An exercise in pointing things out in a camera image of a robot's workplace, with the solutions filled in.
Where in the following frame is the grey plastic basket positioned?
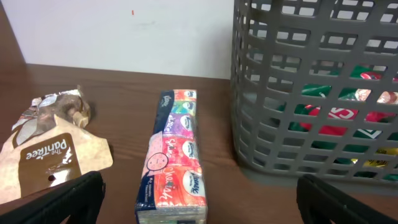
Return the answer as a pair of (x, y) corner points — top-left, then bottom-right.
(231, 0), (397, 188)

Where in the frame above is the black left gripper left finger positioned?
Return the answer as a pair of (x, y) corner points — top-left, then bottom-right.
(1, 171), (106, 224)

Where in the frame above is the Kleenex tissue multipack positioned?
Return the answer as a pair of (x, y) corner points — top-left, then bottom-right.
(135, 89), (208, 223)

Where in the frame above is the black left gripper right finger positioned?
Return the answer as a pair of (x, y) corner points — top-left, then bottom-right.
(297, 174), (397, 224)

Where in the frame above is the beige Pantree snack bag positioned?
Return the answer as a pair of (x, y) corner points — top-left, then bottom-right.
(1, 87), (113, 203)

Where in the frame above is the green Nescafe coffee bag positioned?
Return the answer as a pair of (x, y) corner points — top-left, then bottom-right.
(264, 64), (397, 182)

